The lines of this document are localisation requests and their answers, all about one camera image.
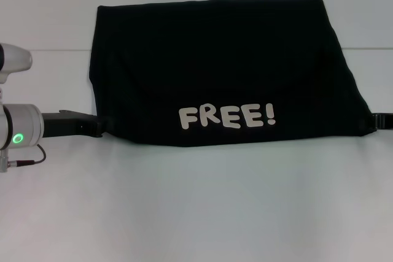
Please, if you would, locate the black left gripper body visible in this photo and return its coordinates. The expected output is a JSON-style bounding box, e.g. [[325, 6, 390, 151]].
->
[[41, 109, 104, 139]]

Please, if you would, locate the black t-shirt with FREE print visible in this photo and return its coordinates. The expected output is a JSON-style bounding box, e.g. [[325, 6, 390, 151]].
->
[[88, 0, 377, 148]]

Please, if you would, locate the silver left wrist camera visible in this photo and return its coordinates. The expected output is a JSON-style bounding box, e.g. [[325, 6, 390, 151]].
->
[[0, 42, 34, 85]]

